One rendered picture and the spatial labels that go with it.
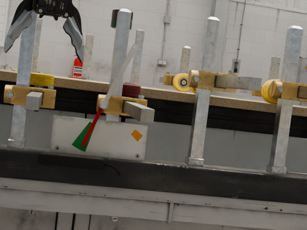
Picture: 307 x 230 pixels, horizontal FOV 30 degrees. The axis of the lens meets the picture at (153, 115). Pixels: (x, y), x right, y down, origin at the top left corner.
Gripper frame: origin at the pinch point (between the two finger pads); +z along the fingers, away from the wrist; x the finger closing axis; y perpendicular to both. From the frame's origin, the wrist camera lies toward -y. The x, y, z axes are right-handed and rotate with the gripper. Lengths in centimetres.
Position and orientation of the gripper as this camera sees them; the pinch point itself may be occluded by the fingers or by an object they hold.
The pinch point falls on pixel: (43, 59)
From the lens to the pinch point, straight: 116.2
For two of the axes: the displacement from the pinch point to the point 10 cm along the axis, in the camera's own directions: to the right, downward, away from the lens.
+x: 9.6, 1.1, 2.6
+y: 2.5, 0.8, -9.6
